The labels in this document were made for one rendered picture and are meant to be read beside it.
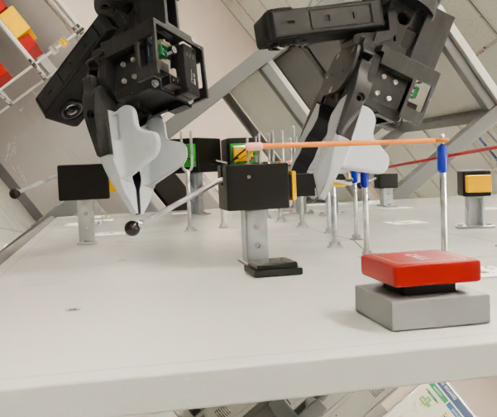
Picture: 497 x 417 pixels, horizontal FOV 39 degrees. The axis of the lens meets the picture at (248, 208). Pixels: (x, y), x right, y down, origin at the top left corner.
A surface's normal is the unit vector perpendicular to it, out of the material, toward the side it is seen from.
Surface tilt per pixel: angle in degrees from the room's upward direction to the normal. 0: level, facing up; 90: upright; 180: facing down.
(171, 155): 109
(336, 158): 91
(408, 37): 89
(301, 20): 87
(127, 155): 116
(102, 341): 54
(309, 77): 90
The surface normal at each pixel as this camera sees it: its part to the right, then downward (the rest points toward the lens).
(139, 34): -0.55, -0.17
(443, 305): 0.19, 0.05
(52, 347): -0.04, -1.00
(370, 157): 0.32, -0.22
